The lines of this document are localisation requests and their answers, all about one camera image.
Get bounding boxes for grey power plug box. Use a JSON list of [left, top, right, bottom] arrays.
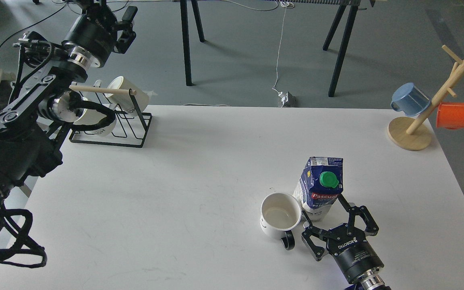
[[278, 91, 296, 107]]

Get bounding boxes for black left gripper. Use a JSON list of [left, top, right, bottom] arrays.
[[62, 4, 138, 67]]

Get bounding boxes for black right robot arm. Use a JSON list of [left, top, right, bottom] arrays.
[[301, 194, 390, 290]]

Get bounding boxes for orange mug on tree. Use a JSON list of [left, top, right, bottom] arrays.
[[436, 101, 464, 130]]

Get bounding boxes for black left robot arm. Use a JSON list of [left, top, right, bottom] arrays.
[[0, 0, 137, 268]]

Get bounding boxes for black wire mug rack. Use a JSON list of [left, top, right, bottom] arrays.
[[69, 80, 156, 147]]

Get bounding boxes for black table legs right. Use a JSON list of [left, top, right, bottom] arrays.
[[322, 0, 361, 97]]

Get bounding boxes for white ribbed mug rear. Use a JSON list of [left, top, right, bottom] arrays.
[[104, 76, 150, 116]]

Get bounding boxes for white mug black handle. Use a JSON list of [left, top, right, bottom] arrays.
[[260, 193, 301, 251]]

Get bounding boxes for black cables on floor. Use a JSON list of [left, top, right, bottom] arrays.
[[0, 0, 79, 57]]

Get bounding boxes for wooden mug tree stand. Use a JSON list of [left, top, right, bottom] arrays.
[[387, 45, 464, 151]]

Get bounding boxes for white cable on floor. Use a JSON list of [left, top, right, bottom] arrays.
[[216, 0, 295, 95]]

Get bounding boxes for white ribbed mug front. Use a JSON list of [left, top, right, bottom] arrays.
[[73, 109, 117, 137]]

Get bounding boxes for white ribbed mug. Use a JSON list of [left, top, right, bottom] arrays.
[[104, 76, 150, 116], [73, 109, 117, 137]]

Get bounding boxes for blue mug on tree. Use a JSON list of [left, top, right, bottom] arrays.
[[390, 82, 432, 117]]

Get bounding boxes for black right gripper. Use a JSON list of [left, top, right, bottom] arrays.
[[301, 193, 385, 285]]

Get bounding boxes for blue milk carton green cap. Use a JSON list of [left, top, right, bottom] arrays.
[[292, 157, 343, 222]]

